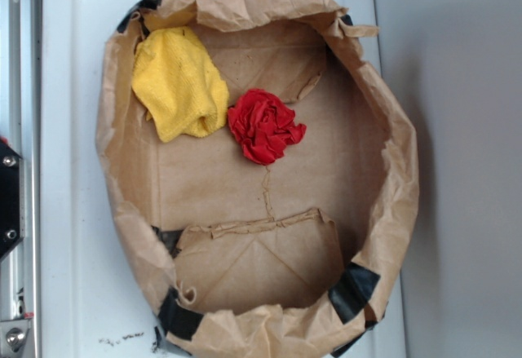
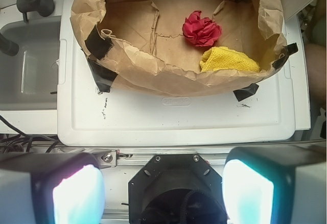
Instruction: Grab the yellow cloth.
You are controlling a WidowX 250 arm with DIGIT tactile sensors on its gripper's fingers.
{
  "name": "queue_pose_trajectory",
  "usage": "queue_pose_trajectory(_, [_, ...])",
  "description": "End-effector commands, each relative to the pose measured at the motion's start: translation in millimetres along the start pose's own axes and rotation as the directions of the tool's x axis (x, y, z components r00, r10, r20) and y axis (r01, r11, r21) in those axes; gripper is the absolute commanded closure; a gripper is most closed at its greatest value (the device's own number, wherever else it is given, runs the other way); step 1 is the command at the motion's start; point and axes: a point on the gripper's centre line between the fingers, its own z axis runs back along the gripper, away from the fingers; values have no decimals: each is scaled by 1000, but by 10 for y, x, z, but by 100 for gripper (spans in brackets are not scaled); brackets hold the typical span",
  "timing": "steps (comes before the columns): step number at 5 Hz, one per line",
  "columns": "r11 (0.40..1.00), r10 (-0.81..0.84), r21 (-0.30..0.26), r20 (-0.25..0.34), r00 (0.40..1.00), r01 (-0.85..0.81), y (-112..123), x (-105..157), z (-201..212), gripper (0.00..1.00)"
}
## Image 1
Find yellow microfiber cloth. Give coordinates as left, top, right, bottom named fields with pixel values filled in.
left=131, top=26, right=229, bottom=143

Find crumpled red cloth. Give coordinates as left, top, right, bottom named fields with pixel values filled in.
left=228, top=89, right=307, bottom=166

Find brown paper bag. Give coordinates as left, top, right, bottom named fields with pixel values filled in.
left=96, top=0, right=419, bottom=357

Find white plastic tray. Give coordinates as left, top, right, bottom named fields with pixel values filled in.
left=39, top=0, right=410, bottom=358

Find black mounting bracket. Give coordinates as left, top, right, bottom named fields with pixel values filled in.
left=0, top=136, right=24, bottom=261

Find aluminium frame rail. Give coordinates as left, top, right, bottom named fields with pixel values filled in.
left=1, top=0, right=42, bottom=357

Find silver metal corner bracket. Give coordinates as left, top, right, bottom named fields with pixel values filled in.
left=1, top=319, right=32, bottom=357

